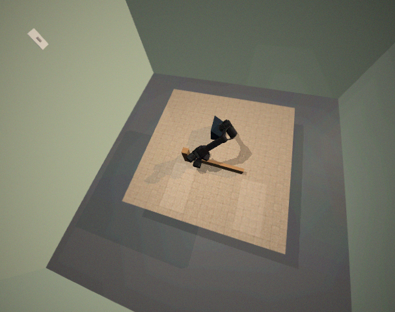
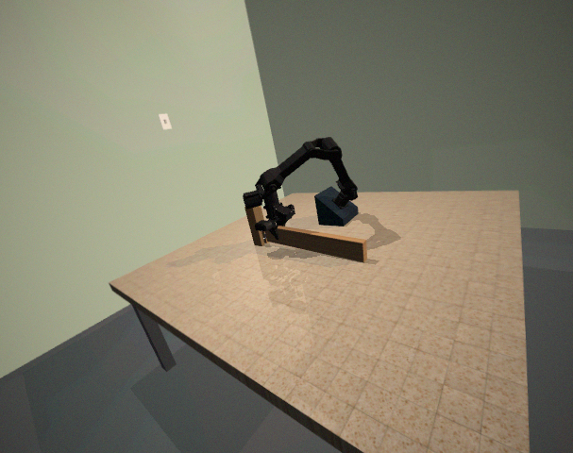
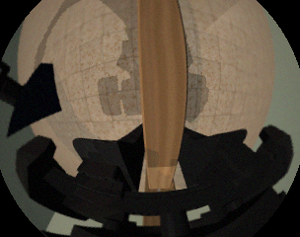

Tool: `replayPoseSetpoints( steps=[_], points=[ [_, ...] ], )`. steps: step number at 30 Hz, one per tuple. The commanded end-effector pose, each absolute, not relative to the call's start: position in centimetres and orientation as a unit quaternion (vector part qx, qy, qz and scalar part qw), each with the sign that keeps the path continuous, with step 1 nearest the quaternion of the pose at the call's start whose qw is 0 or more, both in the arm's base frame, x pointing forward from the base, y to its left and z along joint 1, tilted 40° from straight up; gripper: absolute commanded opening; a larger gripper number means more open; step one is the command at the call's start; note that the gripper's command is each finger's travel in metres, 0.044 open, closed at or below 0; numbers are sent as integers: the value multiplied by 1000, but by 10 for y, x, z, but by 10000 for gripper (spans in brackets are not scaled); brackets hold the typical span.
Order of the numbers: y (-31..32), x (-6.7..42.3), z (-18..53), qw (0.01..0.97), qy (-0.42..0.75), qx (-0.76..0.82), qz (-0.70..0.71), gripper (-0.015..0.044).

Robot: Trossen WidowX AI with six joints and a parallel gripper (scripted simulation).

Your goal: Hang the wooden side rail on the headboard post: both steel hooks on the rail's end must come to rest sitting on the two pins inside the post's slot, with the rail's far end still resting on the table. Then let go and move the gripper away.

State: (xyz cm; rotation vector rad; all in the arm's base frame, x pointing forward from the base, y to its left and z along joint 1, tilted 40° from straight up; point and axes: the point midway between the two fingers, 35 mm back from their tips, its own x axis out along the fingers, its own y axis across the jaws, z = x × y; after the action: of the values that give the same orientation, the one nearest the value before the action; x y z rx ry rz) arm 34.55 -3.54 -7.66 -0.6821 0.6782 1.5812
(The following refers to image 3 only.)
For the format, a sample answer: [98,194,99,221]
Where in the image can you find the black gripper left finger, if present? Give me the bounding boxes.
[72,123,145,193]

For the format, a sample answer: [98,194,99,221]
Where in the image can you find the dark brown wooden rail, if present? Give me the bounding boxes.
[137,0,188,191]

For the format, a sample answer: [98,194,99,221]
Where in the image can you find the wooden post with slot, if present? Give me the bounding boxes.
[142,165,177,226]

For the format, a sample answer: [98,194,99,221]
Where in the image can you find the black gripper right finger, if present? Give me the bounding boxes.
[178,127,248,189]

